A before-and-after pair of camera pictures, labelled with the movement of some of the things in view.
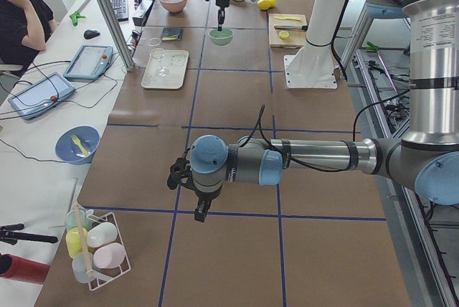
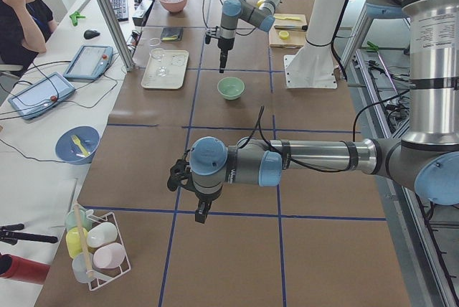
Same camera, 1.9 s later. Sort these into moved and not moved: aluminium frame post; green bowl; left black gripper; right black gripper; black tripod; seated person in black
Moved: green bowl; right black gripper
Not moved: left black gripper; aluminium frame post; seated person in black; black tripod
